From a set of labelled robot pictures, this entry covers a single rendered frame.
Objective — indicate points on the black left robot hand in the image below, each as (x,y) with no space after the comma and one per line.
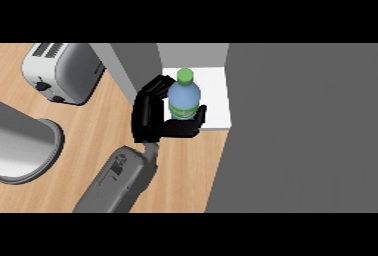
(148,116)

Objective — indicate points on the blue water bottle green cap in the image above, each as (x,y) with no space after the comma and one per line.
(184,96)

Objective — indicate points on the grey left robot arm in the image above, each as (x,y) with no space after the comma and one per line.
(115,181)

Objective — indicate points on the grey cabinet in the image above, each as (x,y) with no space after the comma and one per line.
(148,63)

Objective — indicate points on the dark grey cabinet door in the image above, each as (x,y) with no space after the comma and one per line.
(295,130)

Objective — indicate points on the silver toaster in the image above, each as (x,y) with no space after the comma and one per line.
(63,73)

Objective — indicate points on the grey cylindrical appliance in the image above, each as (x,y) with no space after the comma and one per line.
(23,150)

